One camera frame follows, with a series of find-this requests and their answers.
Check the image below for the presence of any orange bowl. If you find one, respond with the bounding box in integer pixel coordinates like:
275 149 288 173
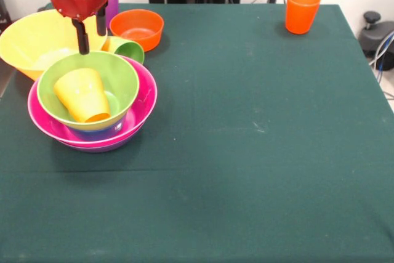
109 9 164 52

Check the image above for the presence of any green cup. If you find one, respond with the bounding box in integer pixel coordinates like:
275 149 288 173
101 35 145 65

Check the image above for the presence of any green bowl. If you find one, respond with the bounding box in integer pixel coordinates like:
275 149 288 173
36 51 140 131

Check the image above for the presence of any large yellow bowl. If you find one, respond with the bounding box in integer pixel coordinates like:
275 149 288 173
0 9 108 81

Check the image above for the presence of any yellow-orange cup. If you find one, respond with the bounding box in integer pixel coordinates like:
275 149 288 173
53 68 111 124

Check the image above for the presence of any large pink bowl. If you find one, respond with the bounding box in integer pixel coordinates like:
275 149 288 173
27 55 159 148

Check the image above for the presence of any blue bowl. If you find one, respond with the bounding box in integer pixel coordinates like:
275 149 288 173
66 115 127 141

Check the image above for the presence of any purple cup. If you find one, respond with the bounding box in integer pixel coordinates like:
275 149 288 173
105 0 120 29

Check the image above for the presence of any dark grey equipment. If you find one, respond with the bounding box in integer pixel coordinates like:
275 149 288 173
0 0 15 34

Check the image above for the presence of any purple bowl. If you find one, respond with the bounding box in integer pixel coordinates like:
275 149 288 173
57 135 145 153

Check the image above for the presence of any dark green tablecloth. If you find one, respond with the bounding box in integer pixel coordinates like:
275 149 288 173
0 1 394 263

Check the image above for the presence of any orange cup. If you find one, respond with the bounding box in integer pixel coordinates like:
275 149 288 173
284 0 322 35

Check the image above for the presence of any black clamp device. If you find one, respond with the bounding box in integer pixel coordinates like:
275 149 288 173
358 11 394 59

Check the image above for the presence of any blue-grey cable bundle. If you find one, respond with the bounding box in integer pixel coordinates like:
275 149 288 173
368 30 394 71

